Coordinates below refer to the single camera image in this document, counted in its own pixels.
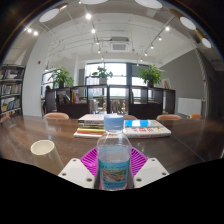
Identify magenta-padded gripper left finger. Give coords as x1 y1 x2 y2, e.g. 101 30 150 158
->
58 147 101 190

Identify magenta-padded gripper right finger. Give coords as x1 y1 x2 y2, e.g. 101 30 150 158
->
128 147 170 189

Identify clear blue-capped water bottle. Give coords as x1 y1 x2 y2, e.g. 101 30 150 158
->
96 114 133 191

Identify cream paper cup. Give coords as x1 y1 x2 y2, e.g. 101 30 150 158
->
30 139 65 176

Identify dark low shelf unit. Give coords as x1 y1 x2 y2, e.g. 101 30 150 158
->
44 84 177 120

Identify bushy green potted plant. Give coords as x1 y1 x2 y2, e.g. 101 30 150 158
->
51 67 75 89

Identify wide green potted plant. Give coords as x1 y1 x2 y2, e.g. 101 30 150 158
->
138 64 165 88

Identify small green potted plant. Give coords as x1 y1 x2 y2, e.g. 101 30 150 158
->
92 65 114 85

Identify tall bookshelf with books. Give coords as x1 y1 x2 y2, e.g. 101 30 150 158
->
0 64 27 118

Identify ceiling air conditioner unit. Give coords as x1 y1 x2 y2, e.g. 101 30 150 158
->
109 36 130 53

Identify small track spotlights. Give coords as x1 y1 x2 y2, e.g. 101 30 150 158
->
24 12 172 58

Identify round white ceiling lights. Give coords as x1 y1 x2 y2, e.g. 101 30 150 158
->
38 0 213 49

